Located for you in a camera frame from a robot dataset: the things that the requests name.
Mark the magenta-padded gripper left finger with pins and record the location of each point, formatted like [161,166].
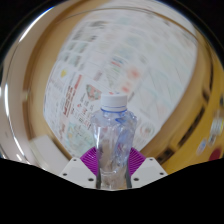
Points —
[87,163]

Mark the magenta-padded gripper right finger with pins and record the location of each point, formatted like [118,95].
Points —
[137,163]

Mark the clear plastic water bottle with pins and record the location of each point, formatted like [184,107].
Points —
[113,140]

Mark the flat round red coaster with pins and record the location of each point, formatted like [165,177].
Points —
[215,155]

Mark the group of printed paper posters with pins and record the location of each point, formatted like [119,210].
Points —
[133,66]

